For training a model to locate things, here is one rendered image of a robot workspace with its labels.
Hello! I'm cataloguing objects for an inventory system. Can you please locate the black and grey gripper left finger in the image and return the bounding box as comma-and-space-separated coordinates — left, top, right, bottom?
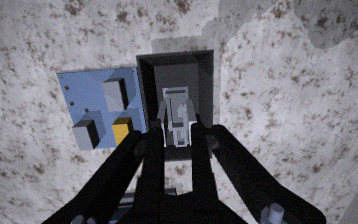
41, 101, 168, 224

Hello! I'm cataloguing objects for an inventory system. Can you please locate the yellow rectangular block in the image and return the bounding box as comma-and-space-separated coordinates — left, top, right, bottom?
112, 117, 134, 146

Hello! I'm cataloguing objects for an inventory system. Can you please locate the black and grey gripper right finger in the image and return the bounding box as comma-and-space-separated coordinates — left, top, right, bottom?
186, 99, 327, 224

